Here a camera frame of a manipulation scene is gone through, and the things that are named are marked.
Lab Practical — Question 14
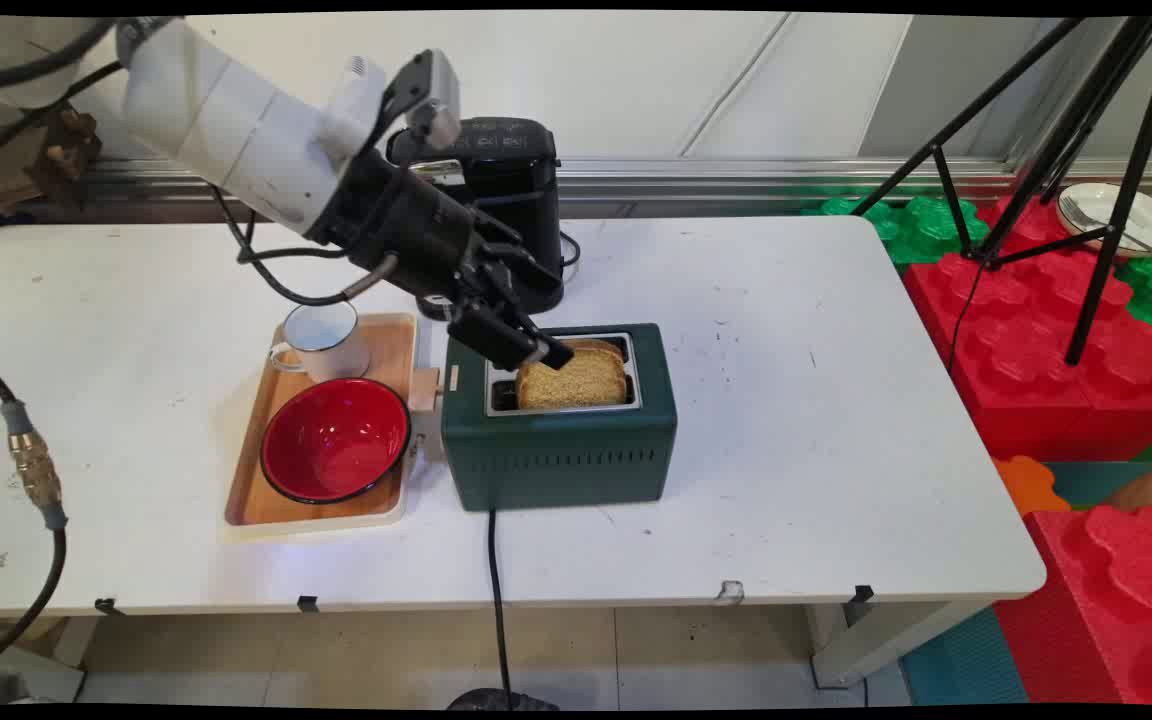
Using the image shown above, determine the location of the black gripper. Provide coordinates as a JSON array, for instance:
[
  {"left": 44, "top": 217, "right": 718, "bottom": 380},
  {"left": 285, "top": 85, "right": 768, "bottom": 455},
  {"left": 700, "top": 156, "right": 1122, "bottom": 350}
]
[{"left": 311, "top": 150, "right": 575, "bottom": 373}]

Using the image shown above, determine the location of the brown toast slice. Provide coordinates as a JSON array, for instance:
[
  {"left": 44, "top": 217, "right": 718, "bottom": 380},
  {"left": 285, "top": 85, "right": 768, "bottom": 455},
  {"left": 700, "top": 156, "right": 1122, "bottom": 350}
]
[{"left": 515, "top": 348, "right": 630, "bottom": 411}]

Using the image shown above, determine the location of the black coffee machine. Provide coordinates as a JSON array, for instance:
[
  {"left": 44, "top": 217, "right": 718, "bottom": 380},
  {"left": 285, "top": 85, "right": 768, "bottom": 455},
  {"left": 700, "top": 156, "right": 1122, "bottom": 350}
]
[{"left": 386, "top": 117, "right": 567, "bottom": 321}]

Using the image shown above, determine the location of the wooden serving tray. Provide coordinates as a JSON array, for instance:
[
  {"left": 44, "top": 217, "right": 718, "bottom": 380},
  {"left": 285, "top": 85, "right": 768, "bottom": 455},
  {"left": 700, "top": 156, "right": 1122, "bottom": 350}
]
[{"left": 224, "top": 312, "right": 419, "bottom": 529}]

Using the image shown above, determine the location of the dark green toaster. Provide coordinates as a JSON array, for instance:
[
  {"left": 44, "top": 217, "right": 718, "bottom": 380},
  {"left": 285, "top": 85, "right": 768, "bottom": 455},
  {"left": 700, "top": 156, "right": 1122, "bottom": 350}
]
[{"left": 440, "top": 322, "right": 679, "bottom": 513}]

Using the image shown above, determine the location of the white enamel mug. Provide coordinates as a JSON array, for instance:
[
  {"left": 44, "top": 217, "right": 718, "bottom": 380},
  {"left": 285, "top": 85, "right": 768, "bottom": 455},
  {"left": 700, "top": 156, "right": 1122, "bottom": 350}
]
[{"left": 269, "top": 300, "right": 371, "bottom": 383}]

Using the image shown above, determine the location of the red bowl black rim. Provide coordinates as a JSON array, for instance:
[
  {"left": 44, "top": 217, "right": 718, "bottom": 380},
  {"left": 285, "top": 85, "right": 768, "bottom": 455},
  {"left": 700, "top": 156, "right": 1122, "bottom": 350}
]
[{"left": 259, "top": 378, "right": 412, "bottom": 505}]

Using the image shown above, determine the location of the brown wooden object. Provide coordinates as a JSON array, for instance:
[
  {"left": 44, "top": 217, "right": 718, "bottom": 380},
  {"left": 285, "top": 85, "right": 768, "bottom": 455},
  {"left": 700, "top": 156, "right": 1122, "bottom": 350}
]
[{"left": 0, "top": 100, "right": 103, "bottom": 216}]

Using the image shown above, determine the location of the red foam block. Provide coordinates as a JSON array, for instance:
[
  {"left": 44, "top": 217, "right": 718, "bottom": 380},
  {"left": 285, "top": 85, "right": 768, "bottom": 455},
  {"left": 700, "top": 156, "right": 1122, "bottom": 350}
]
[
  {"left": 901, "top": 195, "right": 1152, "bottom": 463},
  {"left": 994, "top": 505, "right": 1152, "bottom": 706}
]

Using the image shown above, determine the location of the orange foam piece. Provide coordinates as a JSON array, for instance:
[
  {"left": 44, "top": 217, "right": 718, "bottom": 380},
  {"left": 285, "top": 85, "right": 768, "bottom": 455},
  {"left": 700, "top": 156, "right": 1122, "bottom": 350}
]
[{"left": 992, "top": 456, "right": 1072, "bottom": 517}]

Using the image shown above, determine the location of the white plate with cutlery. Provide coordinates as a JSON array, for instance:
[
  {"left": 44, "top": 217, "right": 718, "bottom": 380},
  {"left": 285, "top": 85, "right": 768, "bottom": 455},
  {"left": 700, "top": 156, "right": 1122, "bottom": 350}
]
[{"left": 1056, "top": 182, "right": 1152, "bottom": 259}]

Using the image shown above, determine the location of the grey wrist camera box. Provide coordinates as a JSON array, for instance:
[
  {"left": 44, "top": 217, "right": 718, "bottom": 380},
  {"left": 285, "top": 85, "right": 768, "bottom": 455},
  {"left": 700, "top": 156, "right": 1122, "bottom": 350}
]
[{"left": 376, "top": 50, "right": 463, "bottom": 156}]

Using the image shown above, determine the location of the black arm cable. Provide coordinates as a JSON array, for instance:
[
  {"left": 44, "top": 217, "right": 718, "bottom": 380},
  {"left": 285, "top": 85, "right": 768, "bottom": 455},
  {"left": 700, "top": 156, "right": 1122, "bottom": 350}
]
[{"left": 211, "top": 185, "right": 399, "bottom": 307}]

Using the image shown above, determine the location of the black toaster power cord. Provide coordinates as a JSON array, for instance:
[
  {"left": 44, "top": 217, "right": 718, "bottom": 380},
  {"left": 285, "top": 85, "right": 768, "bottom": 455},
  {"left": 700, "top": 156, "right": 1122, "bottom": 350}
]
[{"left": 486, "top": 508, "right": 517, "bottom": 701}]

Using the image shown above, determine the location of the black cable with brass connector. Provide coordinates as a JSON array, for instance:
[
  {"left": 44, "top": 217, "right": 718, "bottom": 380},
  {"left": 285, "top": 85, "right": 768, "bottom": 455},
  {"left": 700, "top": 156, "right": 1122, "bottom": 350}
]
[{"left": 0, "top": 350, "right": 70, "bottom": 691}]

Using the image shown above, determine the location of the black camera tripod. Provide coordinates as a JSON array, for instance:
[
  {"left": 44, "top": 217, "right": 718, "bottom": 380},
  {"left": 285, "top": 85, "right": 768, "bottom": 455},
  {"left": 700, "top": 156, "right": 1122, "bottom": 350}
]
[{"left": 851, "top": 15, "right": 1152, "bottom": 367}]

